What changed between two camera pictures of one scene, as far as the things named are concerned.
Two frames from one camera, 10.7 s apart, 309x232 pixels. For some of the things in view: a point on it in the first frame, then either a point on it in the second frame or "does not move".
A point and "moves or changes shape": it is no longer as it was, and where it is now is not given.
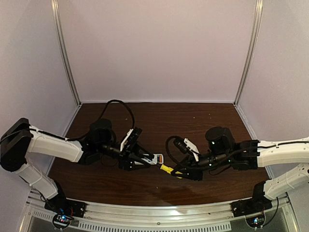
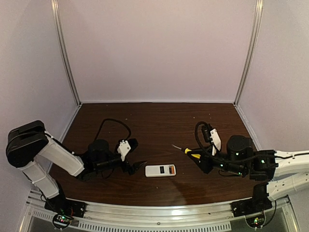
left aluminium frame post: x=55 y=7 does not move
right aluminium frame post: x=258 y=10 does not move
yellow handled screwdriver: x=169 y=170 moves or changes shape
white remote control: x=154 y=160 → x=156 y=170
